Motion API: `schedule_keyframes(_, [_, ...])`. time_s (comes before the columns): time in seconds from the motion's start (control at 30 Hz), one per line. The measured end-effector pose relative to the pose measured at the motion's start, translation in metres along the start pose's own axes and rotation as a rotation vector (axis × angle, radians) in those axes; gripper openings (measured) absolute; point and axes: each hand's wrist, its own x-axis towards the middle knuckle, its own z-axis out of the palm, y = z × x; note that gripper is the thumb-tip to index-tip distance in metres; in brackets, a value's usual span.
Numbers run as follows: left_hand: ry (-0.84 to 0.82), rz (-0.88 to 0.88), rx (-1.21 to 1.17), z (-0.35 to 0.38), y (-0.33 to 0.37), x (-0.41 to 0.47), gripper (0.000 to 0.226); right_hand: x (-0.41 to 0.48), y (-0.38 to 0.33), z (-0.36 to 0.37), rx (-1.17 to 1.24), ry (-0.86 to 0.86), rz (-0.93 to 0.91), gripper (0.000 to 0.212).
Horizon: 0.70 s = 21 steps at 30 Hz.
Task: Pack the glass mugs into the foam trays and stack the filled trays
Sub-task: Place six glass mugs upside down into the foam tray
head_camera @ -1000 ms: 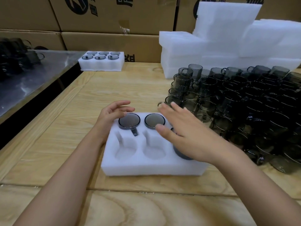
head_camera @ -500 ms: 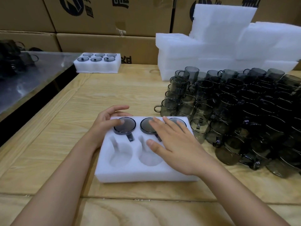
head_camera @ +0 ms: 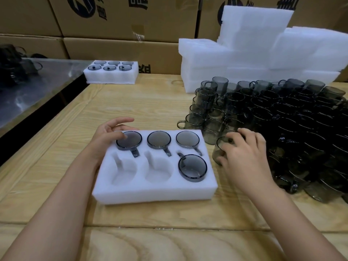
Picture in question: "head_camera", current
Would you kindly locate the pile of smoky glass mugs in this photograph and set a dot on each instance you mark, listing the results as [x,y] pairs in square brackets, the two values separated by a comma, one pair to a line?
[299,119]

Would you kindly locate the person's left forearm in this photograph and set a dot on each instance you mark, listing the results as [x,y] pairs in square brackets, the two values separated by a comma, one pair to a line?
[54,212]

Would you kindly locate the dark mugs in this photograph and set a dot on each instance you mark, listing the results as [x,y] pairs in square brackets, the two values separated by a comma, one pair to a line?
[13,65]

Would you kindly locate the stainless steel table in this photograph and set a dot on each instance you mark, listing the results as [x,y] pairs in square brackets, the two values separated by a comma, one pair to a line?
[46,89]

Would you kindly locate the person's left hand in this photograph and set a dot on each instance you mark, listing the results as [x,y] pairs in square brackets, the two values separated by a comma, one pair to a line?
[108,135]

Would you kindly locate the stack of white foam trays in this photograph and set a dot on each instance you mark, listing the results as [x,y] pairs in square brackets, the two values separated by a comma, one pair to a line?
[244,57]

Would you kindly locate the smoky grey glass cup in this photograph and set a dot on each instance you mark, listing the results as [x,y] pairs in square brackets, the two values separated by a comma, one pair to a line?
[193,167]
[114,63]
[188,139]
[100,63]
[94,68]
[125,68]
[131,141]
[110,68]
[220,149]
[159,139]
[127,63]

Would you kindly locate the person's right forearm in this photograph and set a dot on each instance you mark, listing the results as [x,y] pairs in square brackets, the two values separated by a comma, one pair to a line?
[296,228]

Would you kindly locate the black round object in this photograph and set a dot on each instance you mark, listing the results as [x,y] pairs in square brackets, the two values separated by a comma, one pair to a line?
[38,55]

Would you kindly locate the white grooved foam tray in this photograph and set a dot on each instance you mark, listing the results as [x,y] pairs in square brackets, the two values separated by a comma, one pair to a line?
[111,77]
[157,192]

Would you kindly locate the person's right hand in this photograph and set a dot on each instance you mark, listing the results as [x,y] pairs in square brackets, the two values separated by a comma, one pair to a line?
[250,163]

